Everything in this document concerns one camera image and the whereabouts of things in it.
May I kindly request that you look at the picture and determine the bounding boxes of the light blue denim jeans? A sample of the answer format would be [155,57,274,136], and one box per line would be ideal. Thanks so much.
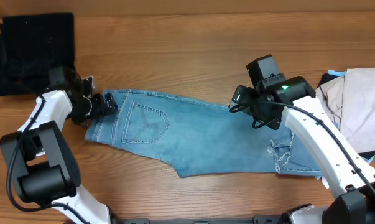
[85,90,321,177]

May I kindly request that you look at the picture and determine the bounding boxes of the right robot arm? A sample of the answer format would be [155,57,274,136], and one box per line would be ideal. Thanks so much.
[229,55,375,224]

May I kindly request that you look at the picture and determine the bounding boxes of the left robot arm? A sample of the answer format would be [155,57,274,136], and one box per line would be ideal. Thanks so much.
[0,66,120,224]

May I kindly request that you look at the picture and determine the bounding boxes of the black folded knit garment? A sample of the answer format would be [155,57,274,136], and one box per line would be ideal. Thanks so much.
[0,12,75,96]

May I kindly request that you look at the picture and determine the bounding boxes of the pale pink garment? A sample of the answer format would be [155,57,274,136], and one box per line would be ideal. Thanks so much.
[321,68,375,153]

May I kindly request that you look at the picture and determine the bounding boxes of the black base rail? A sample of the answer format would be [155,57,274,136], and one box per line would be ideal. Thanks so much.
[111,214,292,224]

